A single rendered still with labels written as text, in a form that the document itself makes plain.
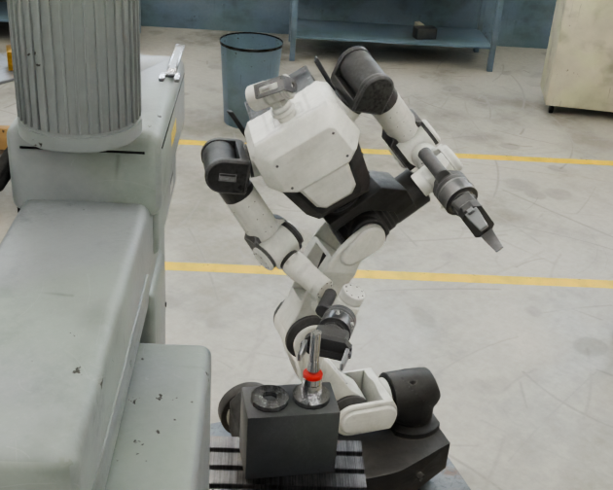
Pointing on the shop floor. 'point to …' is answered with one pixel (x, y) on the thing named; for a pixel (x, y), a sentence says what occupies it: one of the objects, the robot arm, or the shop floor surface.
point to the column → (164, 421)
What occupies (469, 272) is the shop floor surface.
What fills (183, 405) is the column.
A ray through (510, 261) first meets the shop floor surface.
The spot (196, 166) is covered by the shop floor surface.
